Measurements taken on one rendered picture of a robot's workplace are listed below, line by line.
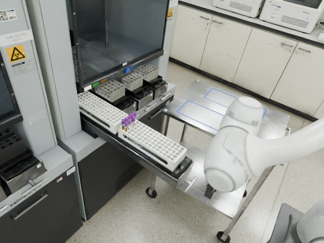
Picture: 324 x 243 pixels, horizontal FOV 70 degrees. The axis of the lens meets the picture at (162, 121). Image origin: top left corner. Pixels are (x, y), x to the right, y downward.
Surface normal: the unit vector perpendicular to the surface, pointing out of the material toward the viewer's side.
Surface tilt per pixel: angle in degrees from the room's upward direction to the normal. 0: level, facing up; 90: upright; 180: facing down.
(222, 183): 95
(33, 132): 90
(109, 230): 0
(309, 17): 90
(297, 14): 90
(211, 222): 0
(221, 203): 0
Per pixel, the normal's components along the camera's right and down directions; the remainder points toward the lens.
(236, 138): -0.37, -0.84
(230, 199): 0.13, -0.76
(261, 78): -0.60, 0.45
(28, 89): 0.81, 0.45
